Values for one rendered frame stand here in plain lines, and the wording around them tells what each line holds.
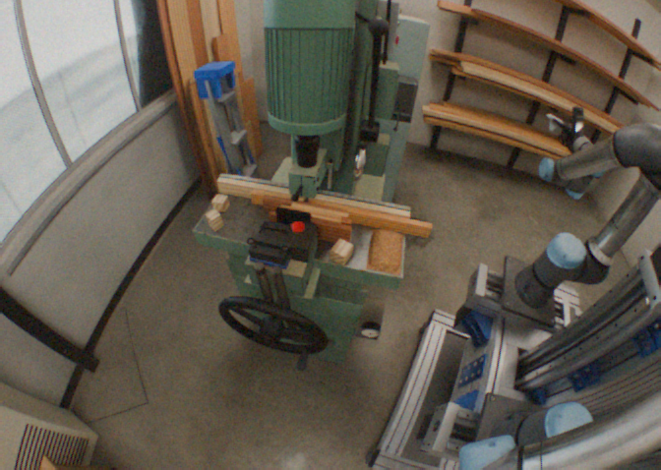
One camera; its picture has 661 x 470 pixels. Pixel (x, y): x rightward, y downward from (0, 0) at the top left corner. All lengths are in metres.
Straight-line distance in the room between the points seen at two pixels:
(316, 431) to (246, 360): 0.52
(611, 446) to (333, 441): 1.27
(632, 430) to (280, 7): 0.74
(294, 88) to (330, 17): 0.15
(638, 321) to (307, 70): 0.81
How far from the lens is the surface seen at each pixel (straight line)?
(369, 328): 0.86
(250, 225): 0.80
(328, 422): 1.48
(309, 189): 0.69
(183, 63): 1.98
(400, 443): 1.31
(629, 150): 0.77
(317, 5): 0.50
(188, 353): 1.68
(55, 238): 1.64
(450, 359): 1.46
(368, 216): 0.77
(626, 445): 0.38
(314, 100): 0.54
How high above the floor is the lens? 1.47
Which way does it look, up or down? 46 degrees down
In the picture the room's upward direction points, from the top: 4 degrees clockwise
